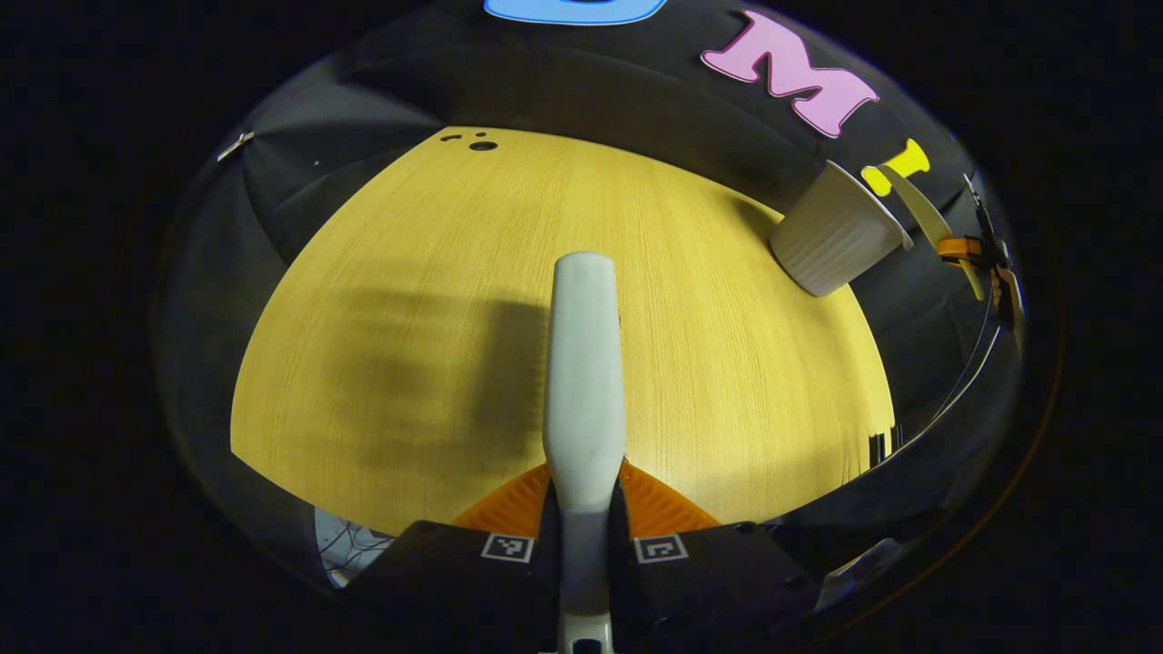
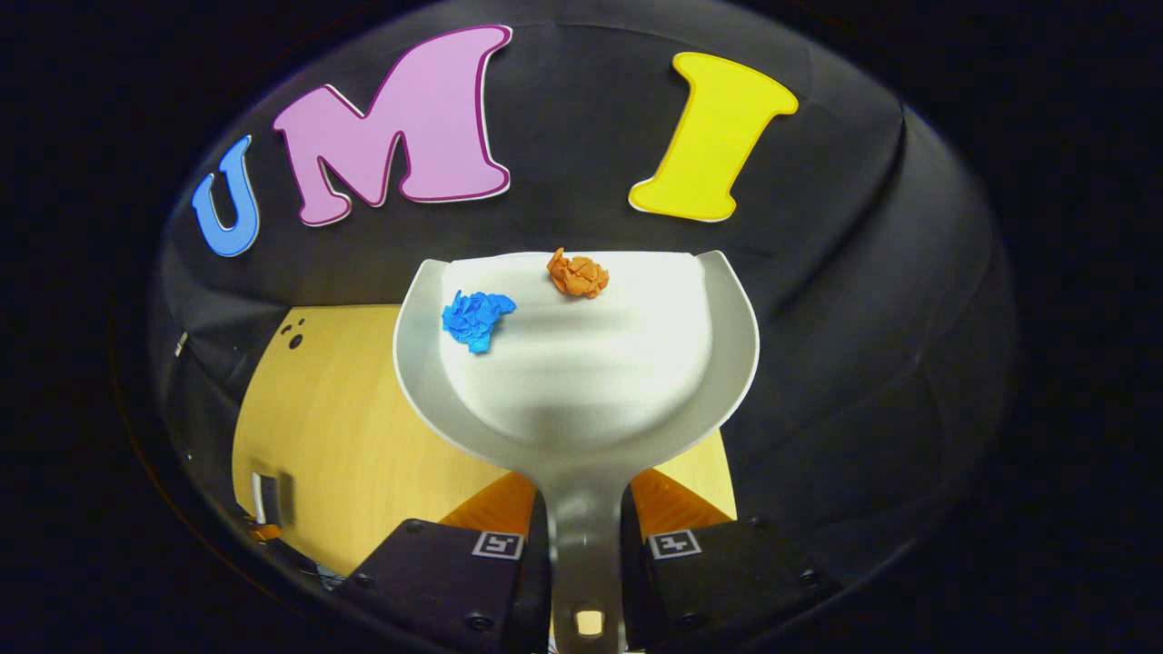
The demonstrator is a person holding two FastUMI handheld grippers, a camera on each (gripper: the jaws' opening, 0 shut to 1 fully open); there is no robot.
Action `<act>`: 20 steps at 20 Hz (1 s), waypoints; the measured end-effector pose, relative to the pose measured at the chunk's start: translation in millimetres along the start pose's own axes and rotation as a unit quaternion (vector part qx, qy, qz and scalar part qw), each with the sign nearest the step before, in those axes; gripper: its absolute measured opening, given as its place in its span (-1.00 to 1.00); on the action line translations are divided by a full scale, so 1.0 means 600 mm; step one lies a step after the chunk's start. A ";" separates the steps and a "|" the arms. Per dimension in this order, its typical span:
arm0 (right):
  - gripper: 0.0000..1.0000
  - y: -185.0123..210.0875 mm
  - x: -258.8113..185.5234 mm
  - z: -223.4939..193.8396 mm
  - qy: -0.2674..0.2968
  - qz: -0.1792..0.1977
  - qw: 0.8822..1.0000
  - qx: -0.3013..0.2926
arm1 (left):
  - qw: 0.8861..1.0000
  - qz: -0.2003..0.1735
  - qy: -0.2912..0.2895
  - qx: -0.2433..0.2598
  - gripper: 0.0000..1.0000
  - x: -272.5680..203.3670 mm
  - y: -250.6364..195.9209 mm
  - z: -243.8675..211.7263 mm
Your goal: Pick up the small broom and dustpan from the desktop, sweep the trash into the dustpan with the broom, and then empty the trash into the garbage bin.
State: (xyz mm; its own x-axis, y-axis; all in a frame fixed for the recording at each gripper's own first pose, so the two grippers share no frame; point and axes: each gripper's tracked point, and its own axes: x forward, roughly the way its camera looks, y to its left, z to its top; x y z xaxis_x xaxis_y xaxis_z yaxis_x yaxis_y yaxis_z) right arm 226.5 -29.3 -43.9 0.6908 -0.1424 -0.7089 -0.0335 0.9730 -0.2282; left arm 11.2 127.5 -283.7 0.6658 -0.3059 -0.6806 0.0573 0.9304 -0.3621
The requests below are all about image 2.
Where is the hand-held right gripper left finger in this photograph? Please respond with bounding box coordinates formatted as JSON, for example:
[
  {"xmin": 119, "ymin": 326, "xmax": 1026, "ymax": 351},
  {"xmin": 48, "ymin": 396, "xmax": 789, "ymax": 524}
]
[{"xmin": 336, "ymin": 471, "xmax": 553, "ymax": 654}]

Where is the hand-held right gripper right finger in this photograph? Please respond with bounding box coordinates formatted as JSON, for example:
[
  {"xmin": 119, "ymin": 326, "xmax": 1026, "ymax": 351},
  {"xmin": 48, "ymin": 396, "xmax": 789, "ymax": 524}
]
[{"xmin": 621, "ymin": 468, "xmax": 841, "ymax": 650}]

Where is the grey plastic dustpan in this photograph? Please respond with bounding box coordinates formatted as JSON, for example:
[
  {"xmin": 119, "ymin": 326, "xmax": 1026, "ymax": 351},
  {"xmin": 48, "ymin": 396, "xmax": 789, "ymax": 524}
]
[{"xmin": 393, "ymin": 250, "xmax": 760, "ymax": 654}]

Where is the blue paper ball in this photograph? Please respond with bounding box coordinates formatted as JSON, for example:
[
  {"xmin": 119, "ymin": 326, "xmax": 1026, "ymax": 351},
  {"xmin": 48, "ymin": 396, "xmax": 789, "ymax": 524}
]
[{"xmin": 442, "ymin": 290, "xmax": 517, "ymax": 354}]

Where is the orange paper ball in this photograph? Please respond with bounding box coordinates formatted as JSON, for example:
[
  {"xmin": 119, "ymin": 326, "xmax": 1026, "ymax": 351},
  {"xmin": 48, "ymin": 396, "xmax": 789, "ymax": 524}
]
[{"xmin": 546, "ymin": 248, "xmax": 611, "ymax": 300}]

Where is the dark rectangular block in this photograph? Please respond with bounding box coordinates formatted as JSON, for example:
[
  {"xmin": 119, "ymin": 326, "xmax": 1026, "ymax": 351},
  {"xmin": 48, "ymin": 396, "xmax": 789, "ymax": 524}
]
[{"xmin": 250, "ymin": 468, "xmax": 296, "ymax": 530}]

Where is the black backdrop cloth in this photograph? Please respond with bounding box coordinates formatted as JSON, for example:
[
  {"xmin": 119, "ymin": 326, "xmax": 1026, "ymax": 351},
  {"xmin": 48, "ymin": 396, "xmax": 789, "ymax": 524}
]
[{"xmin": 150, "ymin": 0, "xmax": 1019, "ymax": 582}]

